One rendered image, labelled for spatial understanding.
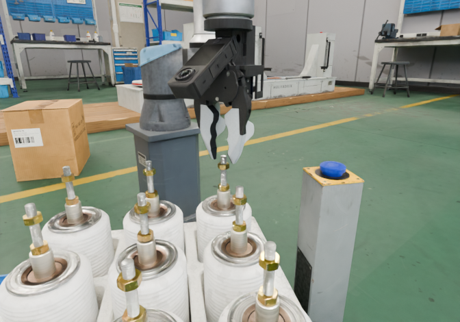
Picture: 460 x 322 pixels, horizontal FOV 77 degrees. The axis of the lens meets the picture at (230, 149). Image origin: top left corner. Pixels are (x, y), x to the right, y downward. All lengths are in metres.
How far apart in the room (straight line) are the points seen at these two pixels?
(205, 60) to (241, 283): 0.28
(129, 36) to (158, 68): 5.92
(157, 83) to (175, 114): 0.10
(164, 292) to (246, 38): 0.36
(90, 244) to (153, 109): 0.45
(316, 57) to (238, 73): 3.61
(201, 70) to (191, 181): 0.56
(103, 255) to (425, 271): 0.73
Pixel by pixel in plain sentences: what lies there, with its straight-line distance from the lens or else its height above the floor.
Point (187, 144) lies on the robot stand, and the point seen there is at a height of 0.26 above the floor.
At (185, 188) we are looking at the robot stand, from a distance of 0.89.
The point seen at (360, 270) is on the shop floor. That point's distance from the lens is 0.82.
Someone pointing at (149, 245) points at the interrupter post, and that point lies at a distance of 0.38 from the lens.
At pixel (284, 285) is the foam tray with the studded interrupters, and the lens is 0.47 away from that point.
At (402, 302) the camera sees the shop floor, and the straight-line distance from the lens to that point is 0.78.
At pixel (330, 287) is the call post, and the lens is 0.58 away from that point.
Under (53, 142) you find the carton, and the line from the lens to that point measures 1.41.
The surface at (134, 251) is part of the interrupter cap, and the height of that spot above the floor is 0.25.
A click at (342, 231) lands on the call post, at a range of 0.51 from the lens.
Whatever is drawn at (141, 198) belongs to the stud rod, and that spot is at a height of 0.34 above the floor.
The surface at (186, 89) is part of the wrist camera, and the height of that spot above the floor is 0.46.
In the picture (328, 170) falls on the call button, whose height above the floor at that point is 0.33.
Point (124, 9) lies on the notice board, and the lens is 6.76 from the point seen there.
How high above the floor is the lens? 0.49
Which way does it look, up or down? 17 degrees down
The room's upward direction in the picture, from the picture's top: straight up
